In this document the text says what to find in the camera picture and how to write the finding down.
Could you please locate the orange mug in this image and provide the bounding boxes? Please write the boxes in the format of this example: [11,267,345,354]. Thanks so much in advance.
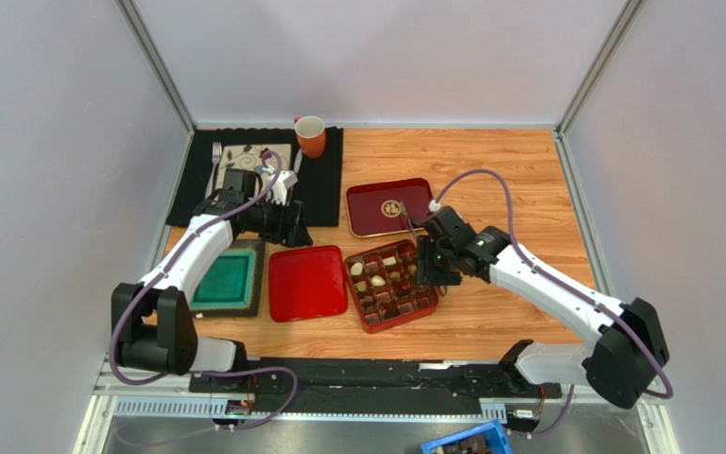
[294,115,326,159]

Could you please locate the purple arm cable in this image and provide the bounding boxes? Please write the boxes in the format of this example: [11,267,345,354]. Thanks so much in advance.
[428,168,676,439]
[108,149,299,432]

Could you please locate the blue plastic bin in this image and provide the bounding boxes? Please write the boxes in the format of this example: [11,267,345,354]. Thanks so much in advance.
[421,420,513,454]

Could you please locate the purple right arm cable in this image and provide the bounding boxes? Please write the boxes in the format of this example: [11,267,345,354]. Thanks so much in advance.
[428,168,676,439]

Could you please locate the red chocolate serving tray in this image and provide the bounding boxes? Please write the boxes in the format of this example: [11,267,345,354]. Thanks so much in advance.
[345,178,434,237]

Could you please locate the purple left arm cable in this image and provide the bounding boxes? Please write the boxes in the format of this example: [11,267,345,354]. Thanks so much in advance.
[108,149,299,432]

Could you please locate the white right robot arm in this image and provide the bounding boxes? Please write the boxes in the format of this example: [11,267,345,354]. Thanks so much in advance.
[417,206,669,410]

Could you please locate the turquoise glazed dark plate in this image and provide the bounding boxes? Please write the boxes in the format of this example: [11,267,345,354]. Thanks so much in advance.
[190,239,266,319]

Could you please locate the red chocolate box with tray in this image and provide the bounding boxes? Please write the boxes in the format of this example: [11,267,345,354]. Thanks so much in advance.
[343,239,441,334]

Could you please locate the floral square plate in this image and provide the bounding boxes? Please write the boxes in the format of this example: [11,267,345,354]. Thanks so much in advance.
[214,144,292,189]

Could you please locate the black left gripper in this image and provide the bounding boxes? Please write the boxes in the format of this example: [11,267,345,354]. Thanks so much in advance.
[243,195,313,249]

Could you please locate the silver fork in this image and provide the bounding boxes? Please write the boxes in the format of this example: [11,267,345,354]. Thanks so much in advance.
[206,142,223,195]

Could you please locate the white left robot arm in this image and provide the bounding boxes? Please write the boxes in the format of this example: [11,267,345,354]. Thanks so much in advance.
[109,166,312,383]

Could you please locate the metal serving tongs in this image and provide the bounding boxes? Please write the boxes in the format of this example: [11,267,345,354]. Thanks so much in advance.
[398,201,448,297]

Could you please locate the black cloth placemat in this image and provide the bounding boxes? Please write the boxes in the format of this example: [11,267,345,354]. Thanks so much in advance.
[165,127,343,227]

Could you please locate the red tin lid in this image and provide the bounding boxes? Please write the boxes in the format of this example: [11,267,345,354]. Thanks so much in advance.
[268,245,348,323]

